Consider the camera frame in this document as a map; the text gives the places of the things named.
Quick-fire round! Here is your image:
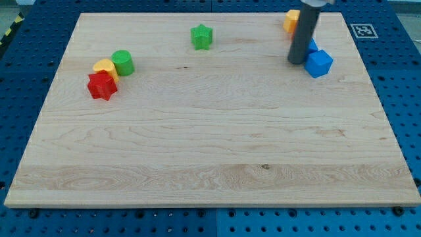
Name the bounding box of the silver rod mount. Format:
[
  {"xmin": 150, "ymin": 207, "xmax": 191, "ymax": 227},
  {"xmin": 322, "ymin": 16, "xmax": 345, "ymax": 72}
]
[{"xmin": 301, "ymin": 0, "xmax": 335, "ymax": 7}]

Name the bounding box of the red star block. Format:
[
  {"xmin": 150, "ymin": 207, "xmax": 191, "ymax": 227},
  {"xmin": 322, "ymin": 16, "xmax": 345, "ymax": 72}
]
[{"xmin": 87, "ymin": 70, "xmax": 118, "ymax": 101}]

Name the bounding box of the green star block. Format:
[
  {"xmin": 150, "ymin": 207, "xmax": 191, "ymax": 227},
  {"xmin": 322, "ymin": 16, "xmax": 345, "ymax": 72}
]
[{"xmin": 190, "ymin": 24, "xmax": 213, "ymax": 50}]

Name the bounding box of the green cylinder block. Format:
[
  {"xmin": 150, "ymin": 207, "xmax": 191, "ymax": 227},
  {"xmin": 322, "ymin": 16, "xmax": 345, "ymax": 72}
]
[{"xmin": 111, "ymin": 50, "xmax": 135, "ymax": 76}]

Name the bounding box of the white fiducial marker tag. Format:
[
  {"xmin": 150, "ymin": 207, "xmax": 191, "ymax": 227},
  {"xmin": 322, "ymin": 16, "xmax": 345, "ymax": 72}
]
[{"xmin": 350, "ymin": 23, "xmax": 378, "ymax": 39}]

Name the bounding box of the blue block behind rod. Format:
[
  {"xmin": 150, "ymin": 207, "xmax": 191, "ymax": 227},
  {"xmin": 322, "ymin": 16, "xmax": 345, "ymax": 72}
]
[{"xmin": 306, "ymin": 38, "xmax": 318, "ymax": 56}]

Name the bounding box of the yellow black hazard tape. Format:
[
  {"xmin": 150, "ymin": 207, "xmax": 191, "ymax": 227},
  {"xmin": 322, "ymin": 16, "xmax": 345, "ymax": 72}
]
[{"xmin": 1, "ymin": 12, "xmax": 24, "ymax": 47}]

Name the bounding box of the light wooden board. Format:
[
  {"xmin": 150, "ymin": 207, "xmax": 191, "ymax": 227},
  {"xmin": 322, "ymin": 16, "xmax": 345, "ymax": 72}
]
[{"xmin": 5, "ymin": 13, "xmax": 420, "ymax": 209}]

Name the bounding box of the yellow pentagon block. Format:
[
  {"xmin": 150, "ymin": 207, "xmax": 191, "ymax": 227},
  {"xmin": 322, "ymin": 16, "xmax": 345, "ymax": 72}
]
[{"xmin": 283, "ymin": 9, "xmax": 300, "ymax": 34}]

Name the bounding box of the yellow heart block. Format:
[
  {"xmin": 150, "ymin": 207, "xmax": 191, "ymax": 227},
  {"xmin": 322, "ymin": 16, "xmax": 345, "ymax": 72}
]
[{"xmin": 92, "ymin": 59, "xmax": 120, "ymax": 83}]

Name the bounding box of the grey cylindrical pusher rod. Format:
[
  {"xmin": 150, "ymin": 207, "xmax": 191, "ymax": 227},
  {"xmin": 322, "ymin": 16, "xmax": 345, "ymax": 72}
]
[{"xmin": 287, "ymin": 3, "xmax": 322, "ymax": 65}]

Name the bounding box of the blue cube block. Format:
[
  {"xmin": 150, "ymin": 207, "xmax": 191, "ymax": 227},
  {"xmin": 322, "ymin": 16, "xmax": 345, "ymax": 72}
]
[{"xmin": 305, "ymin": 50, "xmax": 334, "ymax": 78}]

